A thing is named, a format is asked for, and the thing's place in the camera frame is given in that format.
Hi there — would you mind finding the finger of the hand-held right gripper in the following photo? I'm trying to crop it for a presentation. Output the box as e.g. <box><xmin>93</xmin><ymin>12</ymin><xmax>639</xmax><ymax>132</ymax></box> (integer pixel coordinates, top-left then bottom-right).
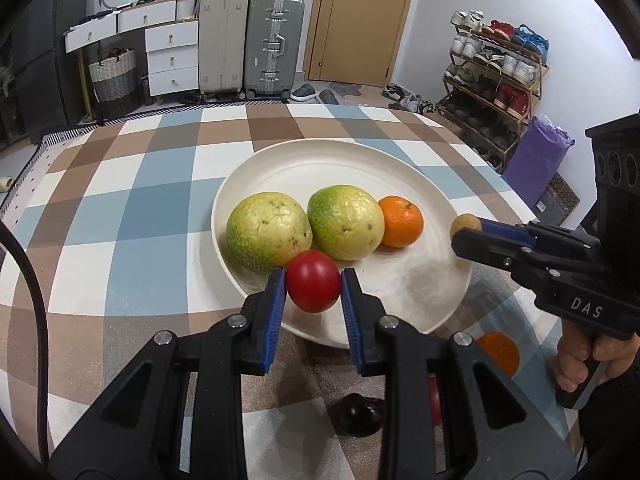
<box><xmin>451</xmin><ymin>227</ymin><xmax>546</xmax><ymax>286</ymax></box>
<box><xmin>475</xmin><ymin>217</ymin><xmax>601</xmax><ymax>256</ymax></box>

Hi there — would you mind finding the person's right forearm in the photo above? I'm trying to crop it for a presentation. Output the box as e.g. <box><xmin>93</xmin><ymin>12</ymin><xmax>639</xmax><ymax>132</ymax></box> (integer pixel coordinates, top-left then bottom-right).
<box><xmin>580</xmin><ymin>360</ymin><xmax>640</xmax><ymax>480</ymax></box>

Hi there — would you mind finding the person's right hand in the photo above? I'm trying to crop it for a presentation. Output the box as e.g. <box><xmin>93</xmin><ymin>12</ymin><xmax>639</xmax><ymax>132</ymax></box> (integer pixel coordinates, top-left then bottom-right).
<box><xmin>555</xmin><ymin>330</ymin><xmax>640</xmax><ymax>393</ymax></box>

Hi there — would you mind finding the dark grey fridge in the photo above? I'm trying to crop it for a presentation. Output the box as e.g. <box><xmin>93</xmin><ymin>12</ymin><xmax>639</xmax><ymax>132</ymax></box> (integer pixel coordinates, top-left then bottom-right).
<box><xmin>0</xmin><ymin>0</ymin><xmax>86</xmax><ymax>151</ymax></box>

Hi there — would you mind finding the wooden door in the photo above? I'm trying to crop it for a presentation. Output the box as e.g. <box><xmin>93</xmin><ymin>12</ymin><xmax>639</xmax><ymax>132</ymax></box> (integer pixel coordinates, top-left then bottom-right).
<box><xmin>302</xmin><ymin>0</ymin><xmax>418</xmax><ymax>88</ymax></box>

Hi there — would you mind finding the red tomato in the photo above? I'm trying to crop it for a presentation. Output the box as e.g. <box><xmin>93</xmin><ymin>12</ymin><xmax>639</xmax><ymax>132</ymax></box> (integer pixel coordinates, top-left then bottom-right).
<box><xmin>285</xmin><ymin>250</ymin><xmax>343</xmax><ymax>314</ymax></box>
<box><xmin>427</xmin><ymin>375</ymin><xmax>444</xmax><ymax>428</ymax></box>

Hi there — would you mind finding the purple bag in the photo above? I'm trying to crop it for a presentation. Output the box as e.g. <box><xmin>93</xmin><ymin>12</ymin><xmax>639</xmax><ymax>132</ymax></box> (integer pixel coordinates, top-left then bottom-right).
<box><xmin>502</xmin><ymin>115</ymin><xmax>576</xmax><ymax>211</ymax></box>

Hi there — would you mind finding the brown floor mat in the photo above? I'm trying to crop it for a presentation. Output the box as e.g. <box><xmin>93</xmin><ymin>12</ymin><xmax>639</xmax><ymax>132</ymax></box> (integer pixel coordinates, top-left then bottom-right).
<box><xmin>327</xmin><ymin>81</ymin><xmax>366</xmax><ymax>97</ymax></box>

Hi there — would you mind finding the checked tablecloth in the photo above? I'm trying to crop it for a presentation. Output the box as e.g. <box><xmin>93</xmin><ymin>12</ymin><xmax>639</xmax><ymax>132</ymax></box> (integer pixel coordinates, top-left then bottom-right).
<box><xmin>0</xmin><ymin>102</ymin><xmax>601</xmax><ymax>480</ymax></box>

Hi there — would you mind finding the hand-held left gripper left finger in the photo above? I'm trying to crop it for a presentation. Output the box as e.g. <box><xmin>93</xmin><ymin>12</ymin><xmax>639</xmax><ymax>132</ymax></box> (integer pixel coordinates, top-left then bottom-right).
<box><xmin>47</xmin><ymin>267</ymin><xmax>288</xmax><ymax>480</ymax></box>

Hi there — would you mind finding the beige suitcase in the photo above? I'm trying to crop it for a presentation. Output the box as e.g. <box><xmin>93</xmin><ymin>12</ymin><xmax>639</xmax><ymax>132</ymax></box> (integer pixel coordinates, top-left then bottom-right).
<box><xmin>198</xmin><ymin>0</ymin><xmax>249</xmax><ymax>100</ymax></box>

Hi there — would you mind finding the orange mandarin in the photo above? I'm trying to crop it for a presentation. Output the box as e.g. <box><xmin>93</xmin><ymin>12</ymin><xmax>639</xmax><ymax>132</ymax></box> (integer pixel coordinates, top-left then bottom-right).
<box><xmin>475</xmin><ymin>331</ymin><xmax>521</xmax><ymax>378</ymax></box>
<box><xmin>377</xmin><ymin>195</ymin><xmax>425</xmax><ymax>249</ymax></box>

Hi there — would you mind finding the brown longan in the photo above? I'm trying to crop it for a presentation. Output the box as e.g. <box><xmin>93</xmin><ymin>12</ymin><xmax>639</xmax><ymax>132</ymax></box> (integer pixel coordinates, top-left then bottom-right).
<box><xmin>450</xmin><ymin>213</ymin><xmax>483</xmax><ymax>241</ymax></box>

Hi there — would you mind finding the yellow-green guava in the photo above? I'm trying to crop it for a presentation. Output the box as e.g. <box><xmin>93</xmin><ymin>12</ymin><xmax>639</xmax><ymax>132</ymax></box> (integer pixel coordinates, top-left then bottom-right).
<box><xmin>306</xmin><ymin>185</ymin><xmax>386</xmax><ymax>262</ymax></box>
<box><xmin>225</xmin><ymin>192</ymin><xmax>314</xmax><ymax>273</ymax></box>

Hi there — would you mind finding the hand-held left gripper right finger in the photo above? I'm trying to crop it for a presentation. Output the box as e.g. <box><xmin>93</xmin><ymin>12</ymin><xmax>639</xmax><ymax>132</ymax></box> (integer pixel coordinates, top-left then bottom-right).
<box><xmin>341</xmin><ymin>267</ymin><xmax>581</xmax><ymax>480</ymax></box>

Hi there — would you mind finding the group of shoes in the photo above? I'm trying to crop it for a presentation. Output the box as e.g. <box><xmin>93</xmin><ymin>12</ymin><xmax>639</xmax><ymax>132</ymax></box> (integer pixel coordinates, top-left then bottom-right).
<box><xmin>445</xmin><ymin>9</ymin><xmax>550</xmax><ymax>161</ymax></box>

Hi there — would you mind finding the woven laundry basket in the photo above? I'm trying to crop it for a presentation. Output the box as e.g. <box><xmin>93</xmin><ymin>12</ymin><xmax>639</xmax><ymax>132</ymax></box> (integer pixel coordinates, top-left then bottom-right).
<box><xmin>89</xmin><ymin>49</ymin><xmax>140</xmax><ymax>120</ymax></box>

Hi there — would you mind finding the wooden shoe rack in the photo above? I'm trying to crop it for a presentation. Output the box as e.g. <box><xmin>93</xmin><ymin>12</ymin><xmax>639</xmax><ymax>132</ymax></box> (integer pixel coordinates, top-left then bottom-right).
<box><xmin>442</xmin><ymin>10</ymin><xmax>551</xmax><ymax>171</ymax></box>

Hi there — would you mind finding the dark purple plum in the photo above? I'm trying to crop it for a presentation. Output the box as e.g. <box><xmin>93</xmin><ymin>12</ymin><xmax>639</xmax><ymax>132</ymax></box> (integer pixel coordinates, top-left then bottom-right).
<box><xmin>330</xmin><ymin>392</ymin><xmax>386</xmax><ymax>438</ymax></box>

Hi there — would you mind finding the silver suitcase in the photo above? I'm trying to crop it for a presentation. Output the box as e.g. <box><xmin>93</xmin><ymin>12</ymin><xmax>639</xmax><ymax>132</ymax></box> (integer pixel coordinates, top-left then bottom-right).
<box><xmin>243</xmin><ymin>0</ymin><xmax>306</xmax><ymax>101</ymax></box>

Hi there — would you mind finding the white drawer desk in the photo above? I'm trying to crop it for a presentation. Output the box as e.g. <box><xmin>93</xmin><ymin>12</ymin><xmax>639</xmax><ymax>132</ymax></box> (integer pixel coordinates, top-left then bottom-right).
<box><xmin>63</xmin><ymin>0</ymin><xmax>201</xmax><ymax>98</ymax></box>

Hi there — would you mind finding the black cable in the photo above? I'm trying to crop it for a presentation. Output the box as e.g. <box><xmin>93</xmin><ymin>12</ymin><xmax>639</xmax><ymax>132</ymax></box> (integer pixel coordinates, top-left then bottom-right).
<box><xmin>0</xmin><ymin>220</ymin><xmax>53</xmax><ymax>463</ymax></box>

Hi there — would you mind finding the cream round plate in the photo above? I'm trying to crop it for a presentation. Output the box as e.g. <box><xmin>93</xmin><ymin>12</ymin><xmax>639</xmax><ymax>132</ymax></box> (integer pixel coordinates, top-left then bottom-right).
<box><xmin>211</xmin><ymin>137</ymin><xmax>473</xmax><ymax>348</ymax></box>

